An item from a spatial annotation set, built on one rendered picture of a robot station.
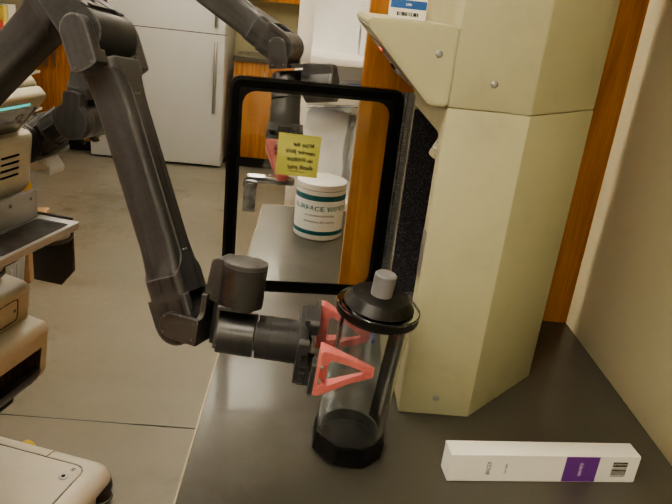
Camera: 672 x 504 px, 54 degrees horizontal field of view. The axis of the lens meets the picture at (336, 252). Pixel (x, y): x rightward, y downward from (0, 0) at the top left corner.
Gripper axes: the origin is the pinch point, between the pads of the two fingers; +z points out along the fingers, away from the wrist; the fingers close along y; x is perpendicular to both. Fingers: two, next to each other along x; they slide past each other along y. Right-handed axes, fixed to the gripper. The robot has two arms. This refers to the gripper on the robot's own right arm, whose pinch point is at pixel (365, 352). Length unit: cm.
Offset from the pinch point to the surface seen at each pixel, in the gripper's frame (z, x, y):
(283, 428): -8.8, 16.4, 3.0
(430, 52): 1.5, -37.8, 11.0
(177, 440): -41, 116, 115
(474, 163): 10.5, -24.9, 10.7
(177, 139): -125, 109, 494
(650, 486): 42.9, 12.7, -3.1
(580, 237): 45, -5, 48
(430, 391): 12.7, 10.9, 9.8
